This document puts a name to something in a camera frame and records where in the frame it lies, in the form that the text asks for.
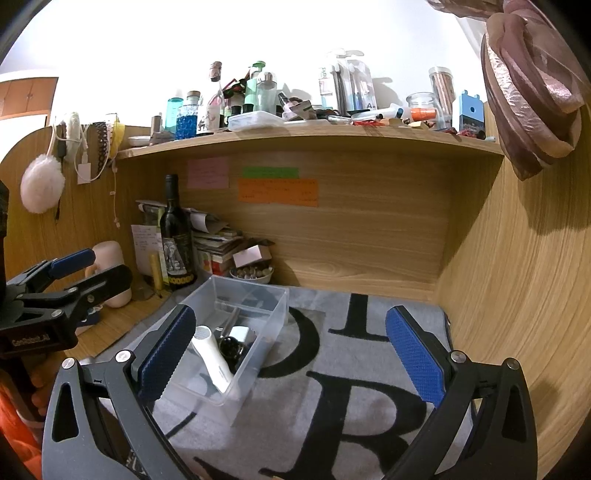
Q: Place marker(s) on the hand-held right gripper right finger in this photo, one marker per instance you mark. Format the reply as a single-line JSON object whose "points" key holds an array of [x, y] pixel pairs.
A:
{"points": [[415, 360]]}

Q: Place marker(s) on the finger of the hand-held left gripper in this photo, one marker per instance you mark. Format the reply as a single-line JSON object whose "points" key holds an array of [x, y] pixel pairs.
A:
{"points": [[69, 263], [101, 279]]}

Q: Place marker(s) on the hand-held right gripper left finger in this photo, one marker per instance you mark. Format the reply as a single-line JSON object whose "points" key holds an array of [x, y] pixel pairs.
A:
{"points": [[166, 355]]}

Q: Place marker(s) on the black round watch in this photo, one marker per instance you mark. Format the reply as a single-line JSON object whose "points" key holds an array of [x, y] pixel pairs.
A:
{"points": [[232, 353]]}

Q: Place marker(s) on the grey metal pen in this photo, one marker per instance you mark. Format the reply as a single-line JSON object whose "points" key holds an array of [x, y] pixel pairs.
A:
{"points": [[230, 321]]}

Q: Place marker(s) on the silver metal clip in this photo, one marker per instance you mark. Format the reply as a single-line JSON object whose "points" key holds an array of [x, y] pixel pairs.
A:
{"points": [[242, 333]]}

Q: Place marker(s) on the clear plastic storage box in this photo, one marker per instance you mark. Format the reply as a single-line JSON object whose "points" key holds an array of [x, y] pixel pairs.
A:
{"points": [[258, 332]]}

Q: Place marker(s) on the person's left hand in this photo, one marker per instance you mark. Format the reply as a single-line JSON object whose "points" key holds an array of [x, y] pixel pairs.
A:
{"points": [[44, 392]]}

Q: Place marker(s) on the handwritten paper note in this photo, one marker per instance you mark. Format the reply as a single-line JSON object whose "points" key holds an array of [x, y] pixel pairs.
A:
{"points": [[145, 244]]}

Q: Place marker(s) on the grey letter print mat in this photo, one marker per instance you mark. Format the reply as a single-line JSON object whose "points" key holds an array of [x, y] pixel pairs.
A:
{"points": [[351, 369]]}

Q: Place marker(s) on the grey dotted rolled tube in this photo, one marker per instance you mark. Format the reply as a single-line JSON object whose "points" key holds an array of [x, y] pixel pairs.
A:
{"points": [[147, 210]]}

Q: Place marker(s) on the white fluffy puff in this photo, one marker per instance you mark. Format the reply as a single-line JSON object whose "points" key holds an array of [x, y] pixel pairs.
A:
{"points": [[41, 184]]}

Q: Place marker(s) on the dark elephant label wine bottle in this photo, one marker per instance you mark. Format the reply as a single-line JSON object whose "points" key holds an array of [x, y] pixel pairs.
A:
{"points": [[178, 240]]}

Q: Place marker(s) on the white charger block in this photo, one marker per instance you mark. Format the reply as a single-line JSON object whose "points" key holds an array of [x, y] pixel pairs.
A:
{"points": [[84, 173]]}

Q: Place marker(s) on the fruit print card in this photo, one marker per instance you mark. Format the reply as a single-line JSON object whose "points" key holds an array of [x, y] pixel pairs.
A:
{"points": [[206, 266]]}

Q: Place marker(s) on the orange clothing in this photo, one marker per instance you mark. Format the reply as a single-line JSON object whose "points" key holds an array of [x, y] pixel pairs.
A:
{"points": [[14, 438]]}

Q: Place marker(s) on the bowl of small shells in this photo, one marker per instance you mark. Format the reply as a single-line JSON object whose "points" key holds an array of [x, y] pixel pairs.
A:
{"points": [[251, 274]]}

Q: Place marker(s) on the black lace ribbon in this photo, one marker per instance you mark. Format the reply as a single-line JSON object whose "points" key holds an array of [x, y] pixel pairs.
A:
{"points": [[100, 147]]}

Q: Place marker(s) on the stack of books and papers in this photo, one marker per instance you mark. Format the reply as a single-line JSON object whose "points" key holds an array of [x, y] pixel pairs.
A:
{"points": [[217, 244]]}

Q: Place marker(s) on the white bath sponge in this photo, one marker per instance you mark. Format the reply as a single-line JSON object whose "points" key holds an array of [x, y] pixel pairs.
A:
{"points": [[71, 134]]}

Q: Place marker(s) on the small white open carton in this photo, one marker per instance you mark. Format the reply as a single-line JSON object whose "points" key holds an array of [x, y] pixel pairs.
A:
{"points": [[251, 256]]}

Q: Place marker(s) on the yellow hanging item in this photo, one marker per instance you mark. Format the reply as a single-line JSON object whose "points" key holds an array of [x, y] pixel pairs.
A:
{"points": [[118, 134]]}

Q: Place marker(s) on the small white dish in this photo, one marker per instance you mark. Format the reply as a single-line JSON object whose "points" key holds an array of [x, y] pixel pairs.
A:
{"points": [[140, 141]]}

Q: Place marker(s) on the pink sticky note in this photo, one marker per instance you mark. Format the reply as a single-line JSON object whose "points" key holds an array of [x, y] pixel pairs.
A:
{"points": [[207, 173]]}

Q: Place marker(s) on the cardboard tube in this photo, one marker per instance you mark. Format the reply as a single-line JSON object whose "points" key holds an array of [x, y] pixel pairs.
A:
{"points": [[156, 124]]}

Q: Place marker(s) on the wooden cabinet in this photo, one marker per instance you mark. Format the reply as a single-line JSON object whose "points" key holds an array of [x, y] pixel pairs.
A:
{"points": [[27, 99]]}

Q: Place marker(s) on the blue liquid bottle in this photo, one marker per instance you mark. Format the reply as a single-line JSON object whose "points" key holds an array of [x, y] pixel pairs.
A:
{"points": [[187, 120]]}

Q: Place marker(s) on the teal bottle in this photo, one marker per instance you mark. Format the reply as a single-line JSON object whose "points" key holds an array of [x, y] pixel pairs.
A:
{"points": [[173, 113]]}

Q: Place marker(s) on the orange sticky note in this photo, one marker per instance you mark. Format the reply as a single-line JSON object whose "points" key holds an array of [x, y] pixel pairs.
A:
{"points": [[277, 193]]}

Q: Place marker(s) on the green sticky note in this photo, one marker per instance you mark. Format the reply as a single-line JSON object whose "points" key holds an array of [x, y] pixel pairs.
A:
{"points": [[270, 172]]}

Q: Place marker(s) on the corked glass bottle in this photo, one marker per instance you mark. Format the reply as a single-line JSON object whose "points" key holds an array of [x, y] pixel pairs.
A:
{"points": [[216, 97]]}

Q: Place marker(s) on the clear lidded container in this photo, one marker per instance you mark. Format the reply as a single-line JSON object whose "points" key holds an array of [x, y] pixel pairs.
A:
{"points": [[256, 121]]}

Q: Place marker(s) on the wooden shelf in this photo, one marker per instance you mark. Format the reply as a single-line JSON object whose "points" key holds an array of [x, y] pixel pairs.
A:
{"points": [[300, 138]]}

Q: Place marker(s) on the green pump bottle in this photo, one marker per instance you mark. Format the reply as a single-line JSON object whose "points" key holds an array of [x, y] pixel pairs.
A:
{"points": [[253, 87]]}

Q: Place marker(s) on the clear glass bottle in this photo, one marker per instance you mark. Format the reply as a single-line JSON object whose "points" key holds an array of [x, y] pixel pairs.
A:
{"points": [[267, 94]]}

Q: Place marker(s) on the blue box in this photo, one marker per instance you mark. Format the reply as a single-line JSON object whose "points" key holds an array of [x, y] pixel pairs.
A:
{"points": [[472, 113]]}

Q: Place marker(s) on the clear tube of brown sticks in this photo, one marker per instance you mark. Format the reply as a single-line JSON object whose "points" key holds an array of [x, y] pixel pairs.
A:
{"points": [[442, 92]]}

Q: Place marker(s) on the toothbrush pack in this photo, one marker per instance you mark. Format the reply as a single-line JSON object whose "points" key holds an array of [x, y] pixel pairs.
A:
{"points": [[330, 83], [360, 87]]}

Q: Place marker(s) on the brown hanging cloth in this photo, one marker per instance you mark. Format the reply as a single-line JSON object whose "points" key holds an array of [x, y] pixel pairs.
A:
{"points": [[531, 92]]}

